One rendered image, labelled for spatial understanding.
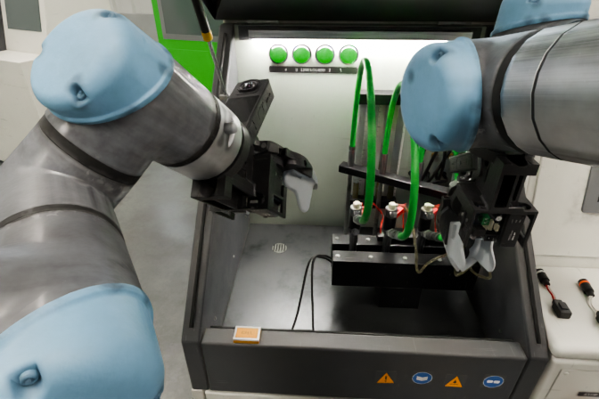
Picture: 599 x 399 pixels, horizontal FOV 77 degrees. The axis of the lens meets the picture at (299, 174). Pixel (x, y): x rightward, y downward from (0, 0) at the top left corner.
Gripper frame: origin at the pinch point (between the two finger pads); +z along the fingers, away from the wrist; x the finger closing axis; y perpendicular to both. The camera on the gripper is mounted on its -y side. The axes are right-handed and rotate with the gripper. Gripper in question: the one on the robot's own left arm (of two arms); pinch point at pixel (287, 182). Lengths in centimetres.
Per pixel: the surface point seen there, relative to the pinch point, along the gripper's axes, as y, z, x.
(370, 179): -3.1, 11.0, 10.2
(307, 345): 24.6, 26.3, -5.0
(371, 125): -11.9, 9.0, 10.9
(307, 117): -32, 42, -12
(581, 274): 9, 54, 50
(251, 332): 22.8, 22.9, -15.2
